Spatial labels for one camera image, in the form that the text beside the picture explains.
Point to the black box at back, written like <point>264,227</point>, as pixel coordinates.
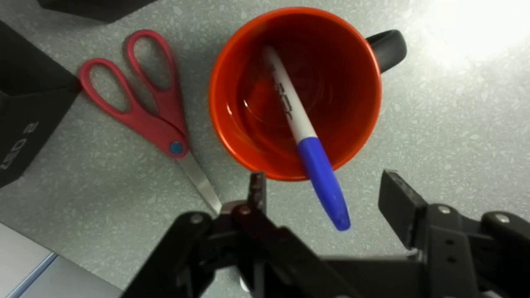
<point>105,10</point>

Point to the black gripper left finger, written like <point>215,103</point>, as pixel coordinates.
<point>272,260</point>

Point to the black box near mug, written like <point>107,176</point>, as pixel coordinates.
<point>36,93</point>

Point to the white marker with blue cap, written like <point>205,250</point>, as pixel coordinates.
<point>309,146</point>

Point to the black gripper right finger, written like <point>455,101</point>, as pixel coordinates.
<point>436,232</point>

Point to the black mug with red interior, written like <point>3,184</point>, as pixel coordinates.
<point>337,71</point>

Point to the red handled scissors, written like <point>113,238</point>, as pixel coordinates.
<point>166,126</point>

